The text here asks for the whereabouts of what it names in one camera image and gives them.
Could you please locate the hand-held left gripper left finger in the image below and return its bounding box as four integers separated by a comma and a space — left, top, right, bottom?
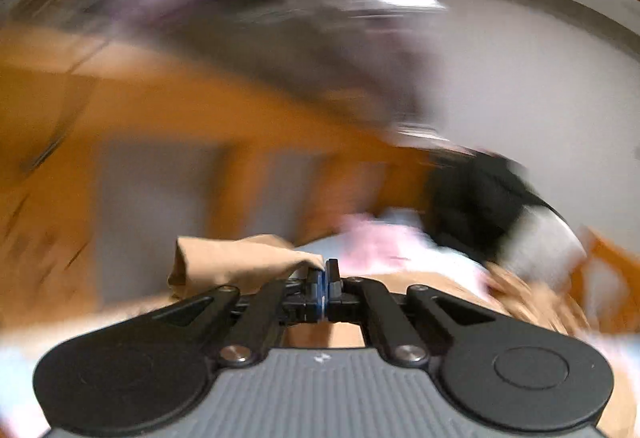
150, 265, 326, 366

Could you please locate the pink floral blanket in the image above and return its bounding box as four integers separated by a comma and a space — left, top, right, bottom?
0, 213, 640, 438

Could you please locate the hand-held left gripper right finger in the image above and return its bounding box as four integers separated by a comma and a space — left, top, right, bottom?
324, 259, 502, 366

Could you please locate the wooden bed frame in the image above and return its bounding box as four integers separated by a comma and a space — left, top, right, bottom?
0, 28, 640, 335

